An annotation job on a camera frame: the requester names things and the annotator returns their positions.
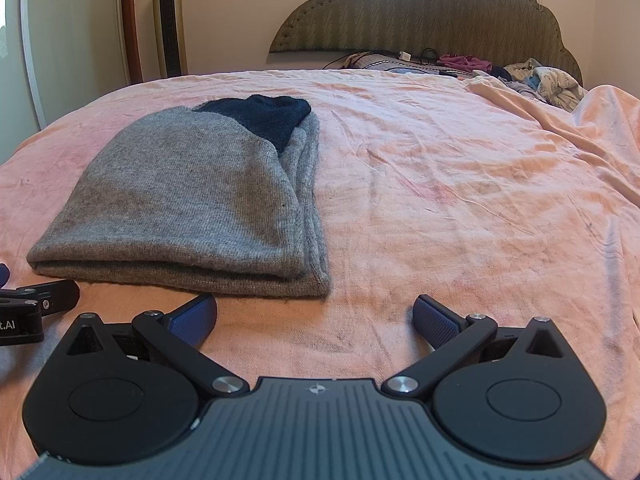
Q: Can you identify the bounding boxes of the brown wooden door frame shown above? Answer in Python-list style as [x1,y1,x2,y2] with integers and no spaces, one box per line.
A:
[119,0,143,86]

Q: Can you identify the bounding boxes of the grey sweater with navy sleeves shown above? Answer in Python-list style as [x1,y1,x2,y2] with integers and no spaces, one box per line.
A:
[26,94,331,301]

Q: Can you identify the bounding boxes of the black cable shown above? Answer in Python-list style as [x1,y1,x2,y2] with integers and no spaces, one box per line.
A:
[322,49,441,71]

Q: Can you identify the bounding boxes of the crumpled light patterned clothing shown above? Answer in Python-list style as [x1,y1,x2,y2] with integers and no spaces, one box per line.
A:
[502,60,588,111]

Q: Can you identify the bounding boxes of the olive upholstered headboard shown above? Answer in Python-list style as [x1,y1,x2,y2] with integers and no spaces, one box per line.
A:
[269,0,583,86]

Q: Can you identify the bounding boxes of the golden tower fan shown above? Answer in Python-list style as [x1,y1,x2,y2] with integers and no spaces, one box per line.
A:
[151,0,188,80]

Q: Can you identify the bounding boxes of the pink bed sheet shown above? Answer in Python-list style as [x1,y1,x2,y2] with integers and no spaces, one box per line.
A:
[0,67,640,466]

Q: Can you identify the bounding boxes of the white floral wardrobe door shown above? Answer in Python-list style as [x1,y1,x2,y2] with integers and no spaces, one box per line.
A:
[0,0,131,161]

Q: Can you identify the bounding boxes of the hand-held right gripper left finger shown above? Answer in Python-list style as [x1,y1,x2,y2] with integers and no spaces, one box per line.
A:
[67,292,250,401]

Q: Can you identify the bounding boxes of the magenta garment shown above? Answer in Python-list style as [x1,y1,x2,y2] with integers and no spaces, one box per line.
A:
[439,54,493,73]

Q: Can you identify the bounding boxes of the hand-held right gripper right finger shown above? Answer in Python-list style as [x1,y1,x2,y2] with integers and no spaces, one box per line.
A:
[381,294,576,401]

